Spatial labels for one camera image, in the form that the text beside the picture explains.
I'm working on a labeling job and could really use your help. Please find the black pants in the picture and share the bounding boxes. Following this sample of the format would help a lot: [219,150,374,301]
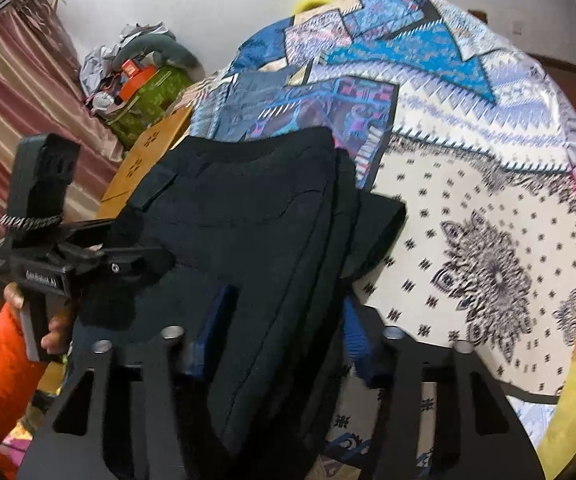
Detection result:
[73,128,406,460]

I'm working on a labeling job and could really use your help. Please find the orange sleeve forearm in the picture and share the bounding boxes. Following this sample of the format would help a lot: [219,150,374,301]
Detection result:
[0,304,47,479]

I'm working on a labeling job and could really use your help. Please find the left hand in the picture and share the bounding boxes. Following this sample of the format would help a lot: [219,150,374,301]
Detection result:
[4,282,75,361]

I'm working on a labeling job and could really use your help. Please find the wooden lap desk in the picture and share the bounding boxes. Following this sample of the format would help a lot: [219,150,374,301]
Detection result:
[96,107,192,219]

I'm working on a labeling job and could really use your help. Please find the pink striped curtain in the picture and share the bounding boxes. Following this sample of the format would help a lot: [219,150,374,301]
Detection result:
[0,0,123,237]

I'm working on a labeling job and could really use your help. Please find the orange box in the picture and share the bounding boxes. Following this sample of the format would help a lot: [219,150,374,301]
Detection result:
[119,66,158,102]

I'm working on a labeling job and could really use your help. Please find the green patterned storage bag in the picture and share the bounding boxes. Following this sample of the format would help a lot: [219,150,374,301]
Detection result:
[105,66,191,150]

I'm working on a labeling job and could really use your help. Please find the blue patchwork bedspread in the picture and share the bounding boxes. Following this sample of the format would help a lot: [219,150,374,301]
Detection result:
[187,0,576,480]

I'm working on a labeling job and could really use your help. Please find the yellow plush item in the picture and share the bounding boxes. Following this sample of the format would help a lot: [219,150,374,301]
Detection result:
[293,0,333,14]

